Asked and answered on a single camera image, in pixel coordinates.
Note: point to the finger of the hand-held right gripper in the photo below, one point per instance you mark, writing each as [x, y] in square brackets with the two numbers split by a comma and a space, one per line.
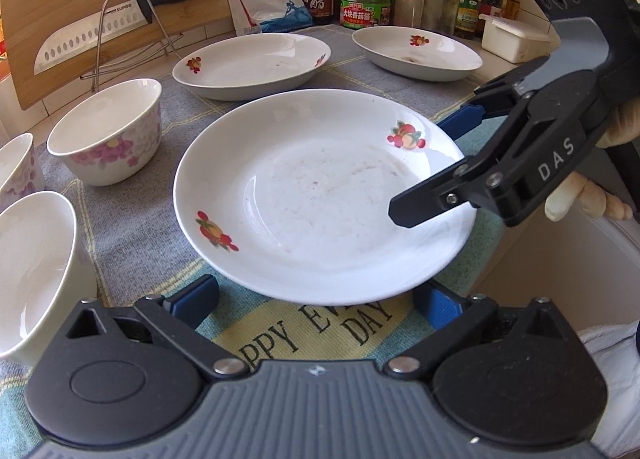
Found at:
[425, 201]
[467, 116]

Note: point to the yellow-lid spice jar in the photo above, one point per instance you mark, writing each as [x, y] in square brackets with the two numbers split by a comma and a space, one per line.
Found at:
[409, 9]

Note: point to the white fruit-print plate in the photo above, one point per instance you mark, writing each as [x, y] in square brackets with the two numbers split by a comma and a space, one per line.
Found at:
[310, 199]
[250, 64]
[415, 51]

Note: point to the grey and blue checked mat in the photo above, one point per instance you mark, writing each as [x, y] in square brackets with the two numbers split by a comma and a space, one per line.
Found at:
[140, 239]

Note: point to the white garment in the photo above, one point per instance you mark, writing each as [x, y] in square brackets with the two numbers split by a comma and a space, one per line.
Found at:
[620, 364]

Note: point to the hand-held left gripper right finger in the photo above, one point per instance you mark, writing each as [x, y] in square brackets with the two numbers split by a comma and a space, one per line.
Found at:
[440, 305]

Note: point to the person's right hand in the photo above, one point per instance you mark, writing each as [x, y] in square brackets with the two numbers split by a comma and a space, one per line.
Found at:
[562, 201]

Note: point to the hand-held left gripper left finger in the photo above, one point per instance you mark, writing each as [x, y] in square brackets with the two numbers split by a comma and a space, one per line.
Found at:
[192, 298]

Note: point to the white floral bowl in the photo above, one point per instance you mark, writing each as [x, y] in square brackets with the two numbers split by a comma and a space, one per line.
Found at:
[17, 169]
[100, 129]
[35, 269]

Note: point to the green-lid sauce jar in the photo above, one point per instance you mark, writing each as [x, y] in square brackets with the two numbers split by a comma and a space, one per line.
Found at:
[365, 14]

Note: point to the white plastic container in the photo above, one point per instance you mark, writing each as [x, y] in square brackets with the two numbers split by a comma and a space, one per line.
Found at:
[515, 39]

